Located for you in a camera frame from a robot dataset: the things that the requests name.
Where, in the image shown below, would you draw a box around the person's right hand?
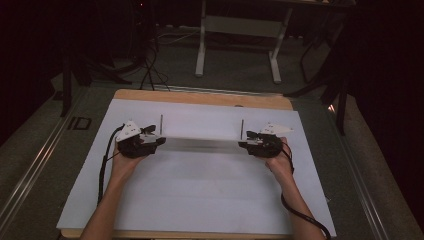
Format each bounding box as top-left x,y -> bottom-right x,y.
264,136 -> 296,184

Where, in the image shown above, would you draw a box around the black tripod stand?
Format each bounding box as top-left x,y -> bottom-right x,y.
71,0 -> 159,92

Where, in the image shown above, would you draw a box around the white floor cable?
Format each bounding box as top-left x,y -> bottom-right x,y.
155,23 -> 202,46

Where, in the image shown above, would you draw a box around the black floor cables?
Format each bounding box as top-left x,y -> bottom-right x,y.
139,31 -> 172,92

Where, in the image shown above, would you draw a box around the white metal desk frame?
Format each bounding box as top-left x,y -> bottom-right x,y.
194,0 -> 295,85

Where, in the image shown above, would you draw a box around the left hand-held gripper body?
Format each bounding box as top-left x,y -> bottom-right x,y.
114,120 -> 160,160

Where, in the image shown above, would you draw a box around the person's left hand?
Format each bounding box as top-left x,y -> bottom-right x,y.
110,145 -> 148,183

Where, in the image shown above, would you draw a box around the metal floor rail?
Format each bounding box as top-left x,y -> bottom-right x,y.
323,105 -> 392,240
0,87 -> 88,231

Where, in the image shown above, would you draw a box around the white table sheet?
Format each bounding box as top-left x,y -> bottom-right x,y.
55,98 -> 338,238

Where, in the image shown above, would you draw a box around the black angled stand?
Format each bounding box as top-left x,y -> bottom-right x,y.
283,6 -> 354,136

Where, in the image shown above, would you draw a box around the clear acrylic frame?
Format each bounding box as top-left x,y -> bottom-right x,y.
159,114 -> 250,155

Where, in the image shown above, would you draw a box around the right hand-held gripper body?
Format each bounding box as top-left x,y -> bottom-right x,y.
247,122 -> 295,159

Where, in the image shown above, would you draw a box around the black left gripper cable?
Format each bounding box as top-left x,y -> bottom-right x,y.
97,124 -> 126,206

